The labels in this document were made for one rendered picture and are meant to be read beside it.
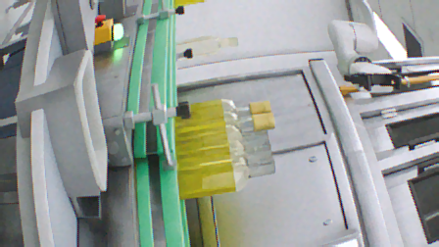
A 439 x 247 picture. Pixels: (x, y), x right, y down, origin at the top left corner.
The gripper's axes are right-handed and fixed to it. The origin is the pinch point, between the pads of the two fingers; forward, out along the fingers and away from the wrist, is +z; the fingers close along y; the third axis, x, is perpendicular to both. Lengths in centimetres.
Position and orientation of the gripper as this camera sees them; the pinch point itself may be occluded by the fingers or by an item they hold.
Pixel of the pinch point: (384, 82)
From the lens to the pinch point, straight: 139.0
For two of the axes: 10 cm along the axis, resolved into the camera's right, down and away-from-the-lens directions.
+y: -9.9, 0.7, -1.2
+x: -0.5, -9.8, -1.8
